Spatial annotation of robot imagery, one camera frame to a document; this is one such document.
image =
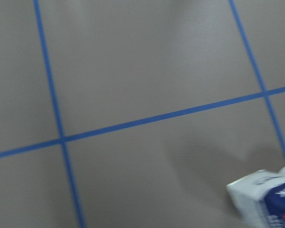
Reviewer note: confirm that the blue white milk carton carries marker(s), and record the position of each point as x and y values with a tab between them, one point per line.
260	198

